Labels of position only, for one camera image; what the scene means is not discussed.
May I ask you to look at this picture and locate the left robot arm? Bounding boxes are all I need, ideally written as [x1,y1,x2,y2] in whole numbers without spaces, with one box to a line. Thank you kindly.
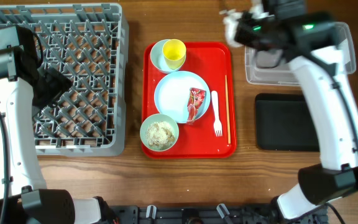
[0,25,120,223]

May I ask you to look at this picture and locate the wooden chopstick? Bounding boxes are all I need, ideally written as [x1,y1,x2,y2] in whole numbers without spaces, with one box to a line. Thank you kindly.
[225,75,231,145]

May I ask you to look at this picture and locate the white napkin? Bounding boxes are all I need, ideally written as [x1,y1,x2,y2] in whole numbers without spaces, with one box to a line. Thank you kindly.
[219,0,267,48]

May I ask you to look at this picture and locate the grey dishwasher rack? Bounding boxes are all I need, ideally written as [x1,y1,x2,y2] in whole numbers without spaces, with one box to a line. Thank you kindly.
[0,3,129,157]

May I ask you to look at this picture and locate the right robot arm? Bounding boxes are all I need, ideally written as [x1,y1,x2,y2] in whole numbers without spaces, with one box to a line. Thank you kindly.
[223,1,358,223]

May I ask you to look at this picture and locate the black plastic tray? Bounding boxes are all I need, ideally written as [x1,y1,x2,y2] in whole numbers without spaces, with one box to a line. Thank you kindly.
[255,93,319,152]

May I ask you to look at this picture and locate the yellow plastic cup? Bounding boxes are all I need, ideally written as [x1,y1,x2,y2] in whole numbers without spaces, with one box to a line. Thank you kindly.
[162,39,186,70]

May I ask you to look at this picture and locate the rice and food scraps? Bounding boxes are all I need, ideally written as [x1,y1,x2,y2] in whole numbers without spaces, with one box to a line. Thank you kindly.
[145,121,176,150]

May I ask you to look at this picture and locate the green bowl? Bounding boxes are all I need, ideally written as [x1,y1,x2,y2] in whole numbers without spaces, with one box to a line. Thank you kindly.
[140,114,179,152]

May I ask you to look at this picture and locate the white plastic fork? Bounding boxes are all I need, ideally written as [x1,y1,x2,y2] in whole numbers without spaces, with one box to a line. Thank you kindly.
[211,91,223,137]

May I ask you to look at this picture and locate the red plastic tray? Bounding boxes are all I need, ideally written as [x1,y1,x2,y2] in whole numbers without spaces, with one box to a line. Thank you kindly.
[142,42,237,159]

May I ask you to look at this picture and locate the light blue small bowl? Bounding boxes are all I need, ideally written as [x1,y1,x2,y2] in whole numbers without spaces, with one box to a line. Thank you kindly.
[150,39,186,74]

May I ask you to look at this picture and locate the light blue plate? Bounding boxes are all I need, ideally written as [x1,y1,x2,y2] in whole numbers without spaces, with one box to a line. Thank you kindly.
[154,71,211,123]

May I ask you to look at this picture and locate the clear plastic bin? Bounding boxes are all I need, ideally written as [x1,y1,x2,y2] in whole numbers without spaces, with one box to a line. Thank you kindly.
[244,22,357,86]

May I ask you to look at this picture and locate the red snack wrapper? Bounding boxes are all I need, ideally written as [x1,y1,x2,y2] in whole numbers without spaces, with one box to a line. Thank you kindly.
[186,88,206,124]

